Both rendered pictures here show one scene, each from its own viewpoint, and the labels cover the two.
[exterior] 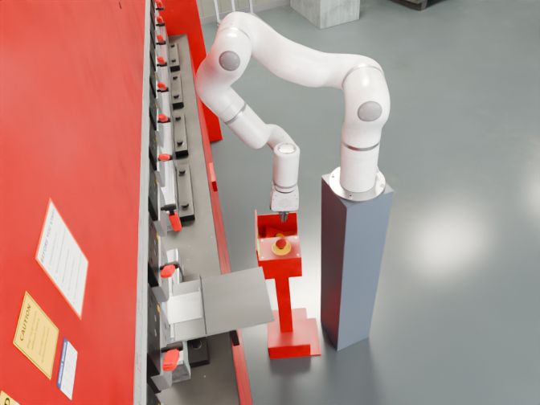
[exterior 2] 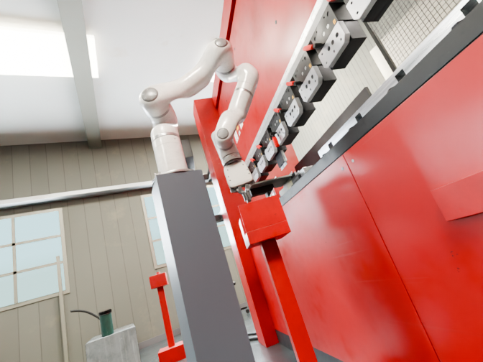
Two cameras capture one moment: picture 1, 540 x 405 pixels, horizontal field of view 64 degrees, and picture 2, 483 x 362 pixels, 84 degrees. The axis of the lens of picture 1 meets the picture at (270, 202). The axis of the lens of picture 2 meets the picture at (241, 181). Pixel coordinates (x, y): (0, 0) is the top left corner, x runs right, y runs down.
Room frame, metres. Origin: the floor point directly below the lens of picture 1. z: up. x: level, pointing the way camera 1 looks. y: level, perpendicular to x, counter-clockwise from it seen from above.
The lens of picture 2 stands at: (2.14, -0.23, 0.58)
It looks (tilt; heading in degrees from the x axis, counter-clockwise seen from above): 18 degrees up; 170
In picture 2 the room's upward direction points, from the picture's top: 18 degrees counter-clockwise
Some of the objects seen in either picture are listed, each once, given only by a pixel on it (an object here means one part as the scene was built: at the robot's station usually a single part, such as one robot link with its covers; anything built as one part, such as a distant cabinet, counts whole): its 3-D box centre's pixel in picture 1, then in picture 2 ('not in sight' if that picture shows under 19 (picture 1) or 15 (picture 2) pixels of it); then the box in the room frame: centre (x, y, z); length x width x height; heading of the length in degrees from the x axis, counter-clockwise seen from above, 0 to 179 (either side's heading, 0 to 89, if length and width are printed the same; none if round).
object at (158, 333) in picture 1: (139, 341); (264, 158); (0.43, 0.28, 1.26); 0.15 x 0.09 x 0.17; 7
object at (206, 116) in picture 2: not in sight; (264, 198); (-0.34, 0.37, 1.15); 0.85 x 0.25 x 2.30; 97
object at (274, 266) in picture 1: (278, 243); (260, 220); (1.07, -0.02, 0.75); 0.20 x 0.16 x 0.18; 178
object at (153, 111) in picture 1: (144, 119); (313, 77); (1.22, 0.38, 1.26); 0.15 x 0.09 x 0.17; 7
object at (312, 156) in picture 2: not in sight; (333, 161); (0.36, 0.79, 1.12); 1.13 x 0.02 x 0.44; 7
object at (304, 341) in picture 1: (292, 332); not in sight; (1.07, -0.05, 0.06); 0.25 x 0.20 x 0.12; 88
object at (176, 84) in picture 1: (177, 90); not in sight; (2.05, 0.42, 0.89); 0.30 x 0.05 x 0.03; 7
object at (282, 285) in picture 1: (283, 295); (290, 312); (1.07, -0.02, 0.39); 0.06 x 0.06 x 0.54; 88
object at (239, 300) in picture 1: (221, 302); (266, 184); (0.67, 0.16, 1.00); 0.26 x 0.18 x 0.01; 97
